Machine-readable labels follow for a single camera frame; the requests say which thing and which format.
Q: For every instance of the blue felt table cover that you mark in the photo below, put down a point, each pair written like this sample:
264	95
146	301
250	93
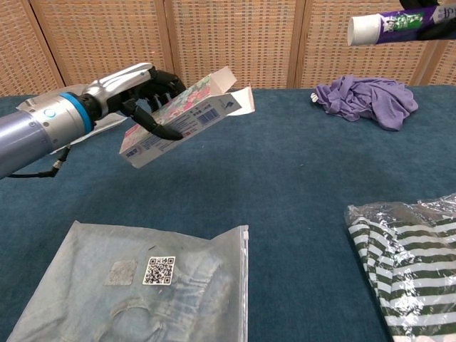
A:
285	171

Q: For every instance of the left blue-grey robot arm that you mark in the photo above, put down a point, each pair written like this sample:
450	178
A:
32	132

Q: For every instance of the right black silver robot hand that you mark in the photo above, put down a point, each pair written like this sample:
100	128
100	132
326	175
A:
434	30

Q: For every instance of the purple toothpaste tube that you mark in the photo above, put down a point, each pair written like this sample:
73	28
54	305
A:
388	25

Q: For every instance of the floral toothpaste carton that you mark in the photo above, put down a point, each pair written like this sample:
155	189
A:
185	114

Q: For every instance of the woven bamboo folding screen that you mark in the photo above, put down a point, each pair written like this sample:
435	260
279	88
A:
228	39

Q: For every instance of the crumpled purple cloth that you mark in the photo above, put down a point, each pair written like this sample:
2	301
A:
370	101

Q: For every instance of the clear bag with striped shirt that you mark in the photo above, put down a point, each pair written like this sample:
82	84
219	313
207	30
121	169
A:
409	270

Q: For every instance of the frosted bag with jeans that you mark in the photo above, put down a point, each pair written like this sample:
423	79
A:
135	288

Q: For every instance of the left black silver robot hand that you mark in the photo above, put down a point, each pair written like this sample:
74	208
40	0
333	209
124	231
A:
121	89

